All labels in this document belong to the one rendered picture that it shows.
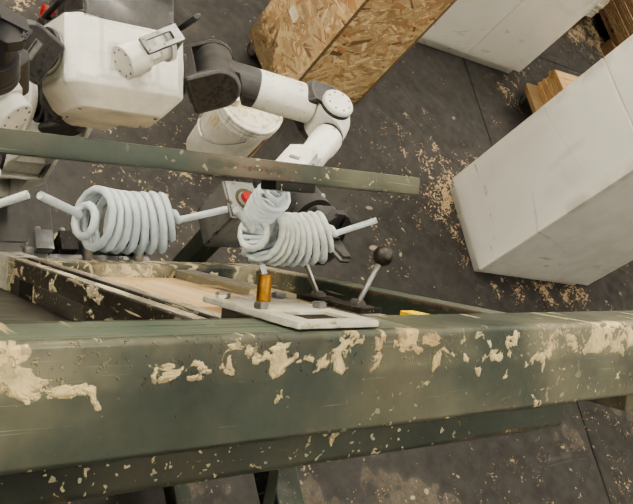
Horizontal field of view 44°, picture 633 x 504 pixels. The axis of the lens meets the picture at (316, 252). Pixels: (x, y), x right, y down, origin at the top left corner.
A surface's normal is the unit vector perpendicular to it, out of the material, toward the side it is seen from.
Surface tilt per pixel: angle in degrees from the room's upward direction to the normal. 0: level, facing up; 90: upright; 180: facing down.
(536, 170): 90
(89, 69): 23
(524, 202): 90
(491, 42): 90
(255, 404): 33
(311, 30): 90
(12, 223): 0
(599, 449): 0
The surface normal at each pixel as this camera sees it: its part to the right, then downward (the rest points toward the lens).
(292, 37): -0.76, 0.11
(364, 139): 0.54, -0.46
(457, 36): 0.18, 0.88
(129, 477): 0.59, 0.09
